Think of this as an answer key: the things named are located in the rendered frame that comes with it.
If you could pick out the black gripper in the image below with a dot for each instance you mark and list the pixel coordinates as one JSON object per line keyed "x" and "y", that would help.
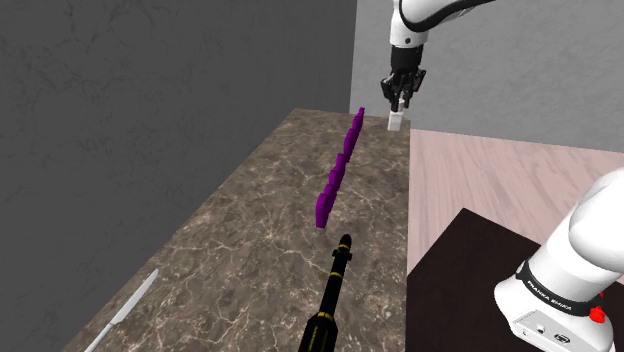
{"x": 406, "y": 58}

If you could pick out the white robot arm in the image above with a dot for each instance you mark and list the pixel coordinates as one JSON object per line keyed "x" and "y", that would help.
{"x": 580, "y": 244}

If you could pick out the small white block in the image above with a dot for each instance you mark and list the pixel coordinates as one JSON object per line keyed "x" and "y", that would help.
{"x": 395, "y": 120}

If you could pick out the purple jagged long object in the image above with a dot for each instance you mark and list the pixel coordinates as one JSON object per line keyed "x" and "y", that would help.
{"x": 336, "y": 175}

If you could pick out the dark robot stand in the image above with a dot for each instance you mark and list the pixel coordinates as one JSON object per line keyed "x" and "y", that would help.
{"x": 453, "y": 292}

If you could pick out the black and yellow tool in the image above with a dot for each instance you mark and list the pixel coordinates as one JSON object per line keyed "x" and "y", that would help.
{"x": 332, "y": 292}

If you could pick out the silver knife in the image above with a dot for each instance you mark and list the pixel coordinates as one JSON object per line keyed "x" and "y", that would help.
{"x": 128, "y": 307}

